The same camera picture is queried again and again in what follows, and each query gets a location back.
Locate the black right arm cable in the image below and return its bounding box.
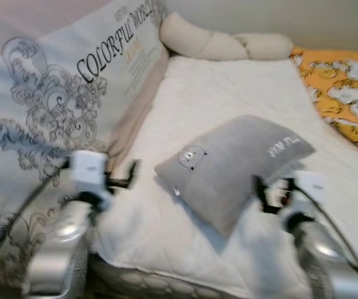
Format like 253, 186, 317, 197
289, 184, 358, 292

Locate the white cloth with black print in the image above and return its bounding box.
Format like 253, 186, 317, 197
0, 0, 170, 287

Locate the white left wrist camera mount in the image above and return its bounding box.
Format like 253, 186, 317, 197
69, 149, 109, 194

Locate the beige bolster pillow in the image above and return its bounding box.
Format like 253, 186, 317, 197
159, 11, 294, 62

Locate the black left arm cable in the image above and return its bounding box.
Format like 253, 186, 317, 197
0, 163, 72, 275

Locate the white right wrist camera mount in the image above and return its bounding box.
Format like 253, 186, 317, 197
291, 171, 326, 203

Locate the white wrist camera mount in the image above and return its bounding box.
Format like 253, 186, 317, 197
69, 149, 109, 194
291, 171, 326, 203

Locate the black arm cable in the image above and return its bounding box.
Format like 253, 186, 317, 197
0, 163, 72, 275
289, 184, 358, 292

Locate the yellow egg print blanket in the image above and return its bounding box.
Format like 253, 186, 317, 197
289, 47, 358, 159

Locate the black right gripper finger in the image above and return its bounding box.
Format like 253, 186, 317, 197
253, 176, 269, 212

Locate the grey quilted mattress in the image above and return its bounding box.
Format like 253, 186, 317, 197
85, 252, 230, 299

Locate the grey bear print pillow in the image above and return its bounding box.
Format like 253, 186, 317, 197
154, 114, 317, 239

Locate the white quilted mattress pad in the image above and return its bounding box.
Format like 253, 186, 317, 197
92, 55, 358, 299

